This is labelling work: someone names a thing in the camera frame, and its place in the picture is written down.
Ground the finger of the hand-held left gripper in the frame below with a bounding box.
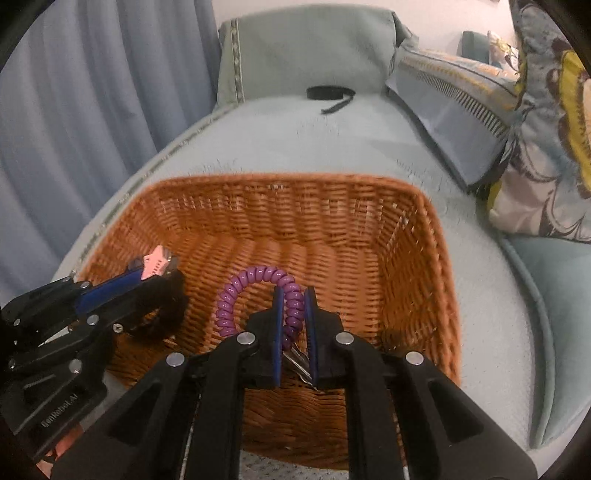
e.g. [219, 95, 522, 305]
[9, 272, 188, 370]
[2, 269, 149, 329]

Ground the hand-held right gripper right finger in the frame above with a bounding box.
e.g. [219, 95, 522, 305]
[306, 286, 539, 480]

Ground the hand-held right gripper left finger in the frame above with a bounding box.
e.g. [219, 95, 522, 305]
[53, 286, 284, 480]

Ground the black round hair tie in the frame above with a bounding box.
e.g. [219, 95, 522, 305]
[122, 295, 189, 339]

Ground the pink hair clip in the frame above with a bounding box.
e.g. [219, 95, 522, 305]
[129, 246, 179, 281]

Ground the purple spiral wrist coil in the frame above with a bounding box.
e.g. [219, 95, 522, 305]
[213, 265, 305, 352]

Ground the brown wicker basket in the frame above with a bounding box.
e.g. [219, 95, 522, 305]
[76, 172, 462, 472]

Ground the person's left hand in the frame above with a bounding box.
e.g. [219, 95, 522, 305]
[37, 431, 77, 478]

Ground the blue curtain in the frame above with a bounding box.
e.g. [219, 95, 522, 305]
[0, 0, 222, 301]

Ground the teal cushion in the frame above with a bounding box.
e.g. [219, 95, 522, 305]
[496, 228, 591, 450]

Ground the striped blue yellow cushion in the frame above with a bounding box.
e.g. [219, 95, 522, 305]
[385, 39, 522, 195]

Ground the large floral cushion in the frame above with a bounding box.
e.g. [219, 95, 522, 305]
[487, 0, 591, 243]

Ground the teal sofa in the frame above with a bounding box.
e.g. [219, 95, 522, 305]
[459, 30, 492, 63]

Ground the small floral cushion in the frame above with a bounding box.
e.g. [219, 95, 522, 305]
[487, 30, 520, 70]

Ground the black strap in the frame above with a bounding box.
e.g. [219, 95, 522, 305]
[305, 85, 357, 115]

